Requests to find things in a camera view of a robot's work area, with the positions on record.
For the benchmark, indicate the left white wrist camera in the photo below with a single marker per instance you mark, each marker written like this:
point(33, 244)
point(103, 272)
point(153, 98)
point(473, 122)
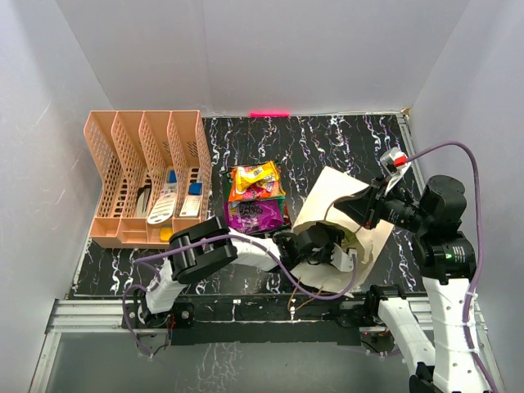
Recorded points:
point(344, 260)

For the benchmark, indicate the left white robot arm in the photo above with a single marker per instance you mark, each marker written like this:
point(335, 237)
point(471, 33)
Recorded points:
point(198, 252)

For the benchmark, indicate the red doritos snack bag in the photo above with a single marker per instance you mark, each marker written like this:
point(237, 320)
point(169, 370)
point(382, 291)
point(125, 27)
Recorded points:
point(285, 215)

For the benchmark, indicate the blue object in organizer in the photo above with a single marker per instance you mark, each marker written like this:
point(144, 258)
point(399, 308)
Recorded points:
point(195, 189)

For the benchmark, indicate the yellow round object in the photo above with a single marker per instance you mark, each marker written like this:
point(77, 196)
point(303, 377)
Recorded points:
point(165, 233)

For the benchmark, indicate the yellow green snack box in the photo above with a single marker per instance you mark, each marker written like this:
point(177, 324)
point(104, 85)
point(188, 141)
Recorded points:
point(351, 241)

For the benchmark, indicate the orange fox's fruits candy bag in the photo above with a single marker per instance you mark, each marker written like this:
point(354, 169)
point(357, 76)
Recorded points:
point(256, 180)

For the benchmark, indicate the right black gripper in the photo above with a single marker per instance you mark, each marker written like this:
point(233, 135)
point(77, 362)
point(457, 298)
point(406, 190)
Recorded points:
point(363, 206)

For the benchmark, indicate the black white stapler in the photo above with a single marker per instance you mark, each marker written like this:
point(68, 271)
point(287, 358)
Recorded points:
point(144, 194)

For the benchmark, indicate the purple snack bag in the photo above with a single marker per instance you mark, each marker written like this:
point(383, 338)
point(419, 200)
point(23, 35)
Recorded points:
point(253, 216)

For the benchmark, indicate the white red card box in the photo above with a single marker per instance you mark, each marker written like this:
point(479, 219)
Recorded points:
point(191, 207)

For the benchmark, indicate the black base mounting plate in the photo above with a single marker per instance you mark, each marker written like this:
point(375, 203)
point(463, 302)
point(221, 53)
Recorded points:
point(195, 320)

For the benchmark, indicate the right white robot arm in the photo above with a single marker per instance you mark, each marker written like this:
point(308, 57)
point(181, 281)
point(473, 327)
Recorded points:
point(450, 360)

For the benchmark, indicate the brown paper bag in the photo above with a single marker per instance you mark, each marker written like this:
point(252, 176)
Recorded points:
point(318, 208)

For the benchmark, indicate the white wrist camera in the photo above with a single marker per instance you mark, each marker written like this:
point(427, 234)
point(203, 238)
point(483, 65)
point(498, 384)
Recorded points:
point(396, 164)
point(344, 260)

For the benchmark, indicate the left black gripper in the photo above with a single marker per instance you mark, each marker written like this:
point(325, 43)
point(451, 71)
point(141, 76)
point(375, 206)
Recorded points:
point(333, 237)

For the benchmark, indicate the pink plastic file organizer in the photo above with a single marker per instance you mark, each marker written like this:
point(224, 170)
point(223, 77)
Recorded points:
point(167, 149)

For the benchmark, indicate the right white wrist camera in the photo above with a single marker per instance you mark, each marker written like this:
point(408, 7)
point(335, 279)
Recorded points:
point(396, 164)

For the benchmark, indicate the white calculator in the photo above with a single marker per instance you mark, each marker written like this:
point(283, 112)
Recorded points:
point(163, 208)

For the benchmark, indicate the red light strip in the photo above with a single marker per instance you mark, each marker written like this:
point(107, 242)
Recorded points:
point(270, 114)

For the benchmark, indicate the aluminium frame rail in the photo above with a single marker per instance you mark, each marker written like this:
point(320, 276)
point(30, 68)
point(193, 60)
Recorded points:
point(103, 316)

